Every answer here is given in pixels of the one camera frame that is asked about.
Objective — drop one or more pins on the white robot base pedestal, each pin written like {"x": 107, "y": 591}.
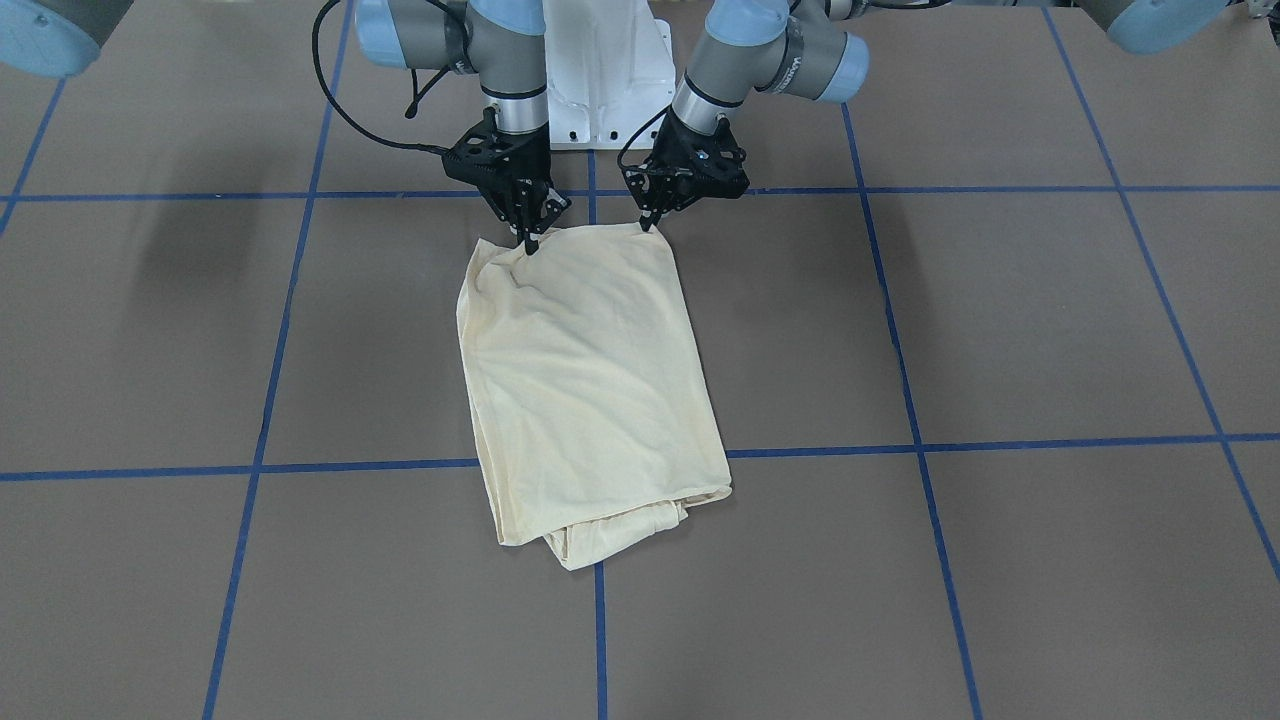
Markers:
{"x": 610, "y": 67}

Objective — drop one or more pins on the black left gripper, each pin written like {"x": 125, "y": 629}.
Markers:
{"x": 664, "y": 190}

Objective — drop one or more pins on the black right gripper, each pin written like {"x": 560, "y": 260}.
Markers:
{"x": 527, "y": 203}

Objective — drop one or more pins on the cream long-sleeve printed shirt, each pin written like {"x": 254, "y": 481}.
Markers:
{"x": 592, "y": 419}

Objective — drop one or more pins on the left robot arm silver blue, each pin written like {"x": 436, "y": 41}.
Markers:
{"x": 796, "y": 48}

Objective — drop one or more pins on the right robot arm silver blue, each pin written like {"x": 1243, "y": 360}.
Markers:
{"x": 502, "y": 43}

